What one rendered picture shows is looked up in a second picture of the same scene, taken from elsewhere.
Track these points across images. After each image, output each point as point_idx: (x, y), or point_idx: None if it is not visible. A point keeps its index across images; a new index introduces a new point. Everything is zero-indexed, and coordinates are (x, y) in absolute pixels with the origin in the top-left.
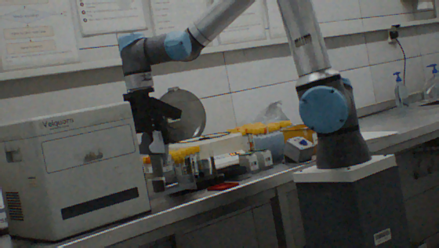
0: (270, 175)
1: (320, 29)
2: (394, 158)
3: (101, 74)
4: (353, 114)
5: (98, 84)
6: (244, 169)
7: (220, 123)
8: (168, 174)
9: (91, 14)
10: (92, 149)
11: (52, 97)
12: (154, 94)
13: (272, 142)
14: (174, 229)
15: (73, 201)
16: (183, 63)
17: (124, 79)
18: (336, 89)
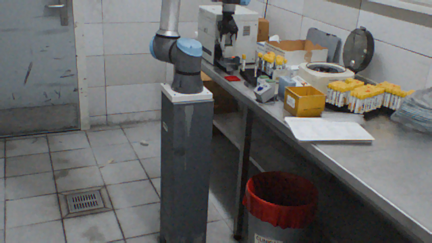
0: (238, 89)
1: (164, 7)
2: (171, 98)
3: (348, 0)
4: (177, 63)
5: (345, 5)
6: (250, 81)
7: (410, 78)
8: (223, 56)
9: None
10: (206, 27)
11: (324, 4)
12: (372, 28)
13: (283, 84)
14: (214, 79)
15: (200, 42)
16: (401, 13)
17: (359, 8)
18: (152, 40)
